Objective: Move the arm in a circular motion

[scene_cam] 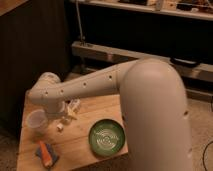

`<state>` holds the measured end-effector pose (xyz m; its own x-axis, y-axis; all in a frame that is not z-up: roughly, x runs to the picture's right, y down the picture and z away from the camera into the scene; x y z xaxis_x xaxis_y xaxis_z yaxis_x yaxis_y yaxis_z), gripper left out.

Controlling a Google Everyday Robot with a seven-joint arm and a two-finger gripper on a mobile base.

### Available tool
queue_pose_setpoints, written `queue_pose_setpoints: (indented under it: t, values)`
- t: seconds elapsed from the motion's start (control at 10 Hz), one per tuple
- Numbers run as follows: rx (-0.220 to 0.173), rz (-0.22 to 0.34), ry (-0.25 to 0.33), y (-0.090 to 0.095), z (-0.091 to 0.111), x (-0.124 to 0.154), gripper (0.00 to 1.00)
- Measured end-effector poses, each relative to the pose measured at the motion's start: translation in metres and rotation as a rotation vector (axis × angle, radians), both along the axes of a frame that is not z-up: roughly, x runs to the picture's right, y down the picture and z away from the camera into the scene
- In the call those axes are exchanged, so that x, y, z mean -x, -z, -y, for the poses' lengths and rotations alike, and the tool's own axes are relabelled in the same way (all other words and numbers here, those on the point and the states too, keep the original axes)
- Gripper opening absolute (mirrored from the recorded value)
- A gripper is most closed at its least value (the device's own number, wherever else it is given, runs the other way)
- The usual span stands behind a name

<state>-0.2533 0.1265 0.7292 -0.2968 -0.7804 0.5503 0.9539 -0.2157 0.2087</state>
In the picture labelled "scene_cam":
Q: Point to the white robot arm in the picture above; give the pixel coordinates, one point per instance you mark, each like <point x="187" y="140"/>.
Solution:
<point x="153" y="101"/>

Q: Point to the white plastic bottle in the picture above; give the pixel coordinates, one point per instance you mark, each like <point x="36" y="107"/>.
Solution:
<point x="72" y="109"/>

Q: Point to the wooden table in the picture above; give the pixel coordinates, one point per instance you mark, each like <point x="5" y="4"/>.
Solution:
<point x="71" y="145"/>

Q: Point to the green round plate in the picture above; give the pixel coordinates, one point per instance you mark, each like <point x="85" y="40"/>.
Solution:
<point x="106" y="137"/>

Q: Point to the small white cube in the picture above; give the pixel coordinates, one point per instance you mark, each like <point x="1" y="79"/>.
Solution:
<point x="60" y="127"/>

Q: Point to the clear plastic cup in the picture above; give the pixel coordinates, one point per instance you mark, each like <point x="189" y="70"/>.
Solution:
<point x="37" y="121"/>

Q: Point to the blue cloth sponge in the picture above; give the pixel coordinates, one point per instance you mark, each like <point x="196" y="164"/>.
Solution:
<point x="52" y="153"/>

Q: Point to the vertical metal pole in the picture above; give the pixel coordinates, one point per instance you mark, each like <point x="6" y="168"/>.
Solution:
<point x="82" y="38"/>

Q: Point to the orange carrot toy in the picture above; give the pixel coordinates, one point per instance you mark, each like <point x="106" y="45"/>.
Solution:
<point x="46" y="157"/>

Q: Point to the upper shelf board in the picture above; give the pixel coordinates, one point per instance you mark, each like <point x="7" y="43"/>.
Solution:
<point x="146" y="9"/>

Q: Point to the metal shelf rail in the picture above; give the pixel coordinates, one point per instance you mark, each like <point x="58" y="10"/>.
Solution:
<point x="202" y="72"/>

